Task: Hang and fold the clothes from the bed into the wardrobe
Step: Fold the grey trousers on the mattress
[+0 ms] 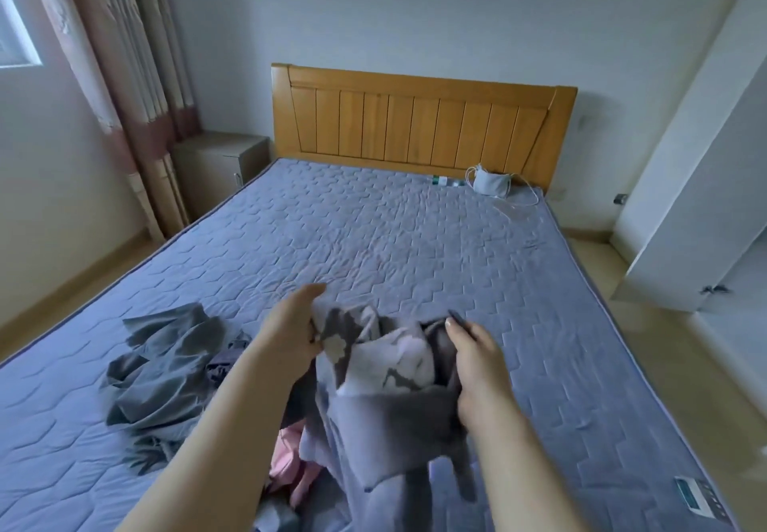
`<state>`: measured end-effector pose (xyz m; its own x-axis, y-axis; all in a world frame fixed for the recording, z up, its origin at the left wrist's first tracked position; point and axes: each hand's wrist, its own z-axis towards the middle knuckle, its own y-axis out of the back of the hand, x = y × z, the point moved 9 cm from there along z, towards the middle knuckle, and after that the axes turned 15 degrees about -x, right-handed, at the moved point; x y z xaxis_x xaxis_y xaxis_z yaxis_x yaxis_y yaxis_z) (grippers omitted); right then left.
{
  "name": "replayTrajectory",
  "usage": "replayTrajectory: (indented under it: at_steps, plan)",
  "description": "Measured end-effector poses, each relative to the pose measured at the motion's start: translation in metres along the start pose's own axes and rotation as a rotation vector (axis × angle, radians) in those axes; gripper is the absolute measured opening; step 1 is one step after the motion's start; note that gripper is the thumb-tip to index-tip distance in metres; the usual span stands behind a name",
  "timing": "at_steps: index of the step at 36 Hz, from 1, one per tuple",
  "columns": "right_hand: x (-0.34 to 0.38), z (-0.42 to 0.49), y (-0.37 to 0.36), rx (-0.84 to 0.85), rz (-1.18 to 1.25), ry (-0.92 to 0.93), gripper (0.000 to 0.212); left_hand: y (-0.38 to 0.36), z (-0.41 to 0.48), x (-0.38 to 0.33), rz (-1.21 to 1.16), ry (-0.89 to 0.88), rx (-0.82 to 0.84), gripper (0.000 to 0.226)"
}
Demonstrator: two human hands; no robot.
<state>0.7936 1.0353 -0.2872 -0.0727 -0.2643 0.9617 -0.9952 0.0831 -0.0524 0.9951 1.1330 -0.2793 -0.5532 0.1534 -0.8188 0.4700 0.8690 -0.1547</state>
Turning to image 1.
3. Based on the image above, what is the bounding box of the grey printed t-shirt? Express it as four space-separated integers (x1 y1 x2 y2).
255 296 482 532

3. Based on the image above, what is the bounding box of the person's left hand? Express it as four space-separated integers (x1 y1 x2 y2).
245 284 328 391

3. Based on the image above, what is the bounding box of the pink pajama shirt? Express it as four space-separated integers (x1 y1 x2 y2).
264 416 326 510

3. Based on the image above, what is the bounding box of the white wardrobe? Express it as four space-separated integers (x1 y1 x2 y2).
610 0 767 422

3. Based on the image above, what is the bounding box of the person's left forearm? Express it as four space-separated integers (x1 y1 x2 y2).
113 358 307 532

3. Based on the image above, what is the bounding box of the person's right forearm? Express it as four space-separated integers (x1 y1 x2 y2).
459 406 589 532

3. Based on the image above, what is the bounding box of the patterned curtain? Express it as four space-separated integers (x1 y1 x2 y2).
17 0 204 244

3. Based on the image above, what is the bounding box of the wooden bedside table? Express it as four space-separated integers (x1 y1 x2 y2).
166 130 273 223

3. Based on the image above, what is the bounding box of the grey framed window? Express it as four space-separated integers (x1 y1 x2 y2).
0 0 45 70

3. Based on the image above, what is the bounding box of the dark purple garment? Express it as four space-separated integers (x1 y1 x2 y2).
204 349 260 398

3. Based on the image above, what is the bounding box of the orange wooden board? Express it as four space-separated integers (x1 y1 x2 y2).
269 63 580 193

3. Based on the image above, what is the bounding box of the white face mask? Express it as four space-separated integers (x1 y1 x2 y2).
491 171 549 223

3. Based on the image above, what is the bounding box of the person's right hand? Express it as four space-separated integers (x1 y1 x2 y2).
443 316 518 434

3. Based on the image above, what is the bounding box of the grey button-up shirt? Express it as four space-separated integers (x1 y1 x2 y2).
99 301 254 477

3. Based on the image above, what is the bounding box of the blue quilted mattress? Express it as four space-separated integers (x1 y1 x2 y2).
0 157 747 532

